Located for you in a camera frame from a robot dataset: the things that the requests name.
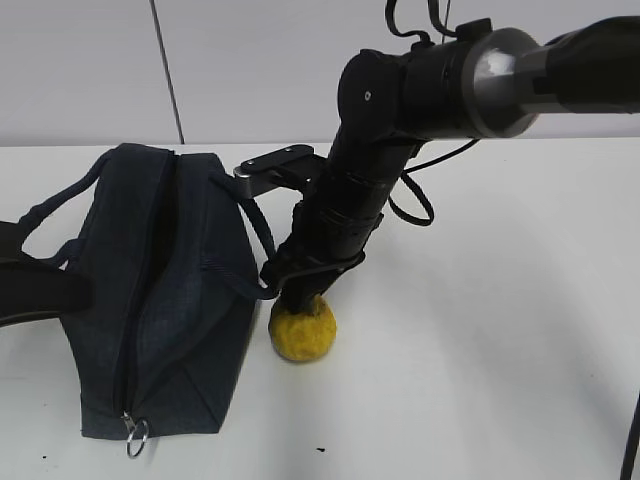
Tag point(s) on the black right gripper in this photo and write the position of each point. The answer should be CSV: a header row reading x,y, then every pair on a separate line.
x,y
330,228

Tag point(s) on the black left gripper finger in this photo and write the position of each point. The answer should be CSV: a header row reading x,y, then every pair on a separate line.
x,y
35,289

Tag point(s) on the yellow gourd toy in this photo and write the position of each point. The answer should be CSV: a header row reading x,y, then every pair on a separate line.
x,y
305,336

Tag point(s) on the dark blue lunch bag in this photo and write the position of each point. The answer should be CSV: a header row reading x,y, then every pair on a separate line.
x,y
175,284

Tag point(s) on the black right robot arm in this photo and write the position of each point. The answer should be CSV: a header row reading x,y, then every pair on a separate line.
x,y
487,83

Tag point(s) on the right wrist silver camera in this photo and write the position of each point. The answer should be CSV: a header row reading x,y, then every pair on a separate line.
x,y
294,168

